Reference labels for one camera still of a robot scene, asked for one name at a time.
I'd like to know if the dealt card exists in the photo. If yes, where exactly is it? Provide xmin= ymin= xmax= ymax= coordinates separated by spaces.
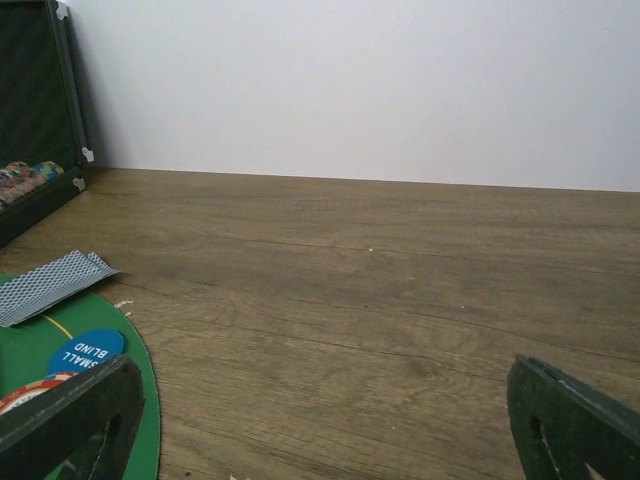
xmin=1 ymin=250 xmax=119 ymax=328

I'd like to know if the black poker set case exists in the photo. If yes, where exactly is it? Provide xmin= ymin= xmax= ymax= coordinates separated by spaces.
xmin=1 ymin=1 xmax=93 ymax=244

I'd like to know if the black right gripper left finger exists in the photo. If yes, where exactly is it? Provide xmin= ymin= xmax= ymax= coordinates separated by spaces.
xmin=1 ymin=355 xmax=145 ymax=479

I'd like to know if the round green poker mat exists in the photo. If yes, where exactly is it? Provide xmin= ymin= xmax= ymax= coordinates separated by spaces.
xmin=1 ymin=291 xmax=161 ymax=479

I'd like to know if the purple green chip row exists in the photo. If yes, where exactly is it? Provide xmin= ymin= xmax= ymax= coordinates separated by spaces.
xmin=1 ymin=162 xmax=35 ymax=210

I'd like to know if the blue round button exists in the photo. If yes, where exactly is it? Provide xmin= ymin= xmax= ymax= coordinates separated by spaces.
xmin=47 ymin=329 xmax=125 ymax=375

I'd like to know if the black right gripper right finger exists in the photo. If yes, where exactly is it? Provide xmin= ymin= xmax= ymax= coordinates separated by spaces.
xmin=506 ymin=355 xmax=639 ymax=479

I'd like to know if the brown green chip row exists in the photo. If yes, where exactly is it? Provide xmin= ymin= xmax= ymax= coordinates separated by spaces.
xmin=29 ymin=161 xmax=65 ymax=184

